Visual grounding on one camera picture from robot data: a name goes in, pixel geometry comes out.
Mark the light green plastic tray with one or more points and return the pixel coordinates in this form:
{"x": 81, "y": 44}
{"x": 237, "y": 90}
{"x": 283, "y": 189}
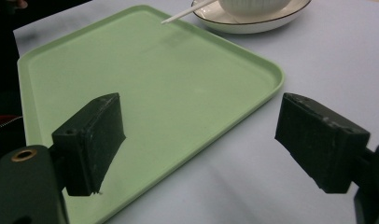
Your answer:
{"x": 165, "y": 93}

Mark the red cloth with zipper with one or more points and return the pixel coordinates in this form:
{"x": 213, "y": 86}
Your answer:
{"x": 2, "y": 121}

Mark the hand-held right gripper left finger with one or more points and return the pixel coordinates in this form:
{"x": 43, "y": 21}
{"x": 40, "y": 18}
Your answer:
{"x": 85, "y": 146}

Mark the white ribbed bowl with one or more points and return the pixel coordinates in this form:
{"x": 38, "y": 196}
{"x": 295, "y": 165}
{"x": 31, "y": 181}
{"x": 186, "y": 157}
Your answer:
{"x": 253, "y": 7}

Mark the white chopstick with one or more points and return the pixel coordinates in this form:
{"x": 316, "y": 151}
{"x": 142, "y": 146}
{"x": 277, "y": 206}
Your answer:
{"x": 187, "y": 11}

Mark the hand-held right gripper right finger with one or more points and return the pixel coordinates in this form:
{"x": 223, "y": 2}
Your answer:
{"x": 321, "y": 140}

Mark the white plate with dark rim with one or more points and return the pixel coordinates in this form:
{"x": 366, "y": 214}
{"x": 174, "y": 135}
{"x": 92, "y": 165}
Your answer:
{"x": 259, "y": 23}

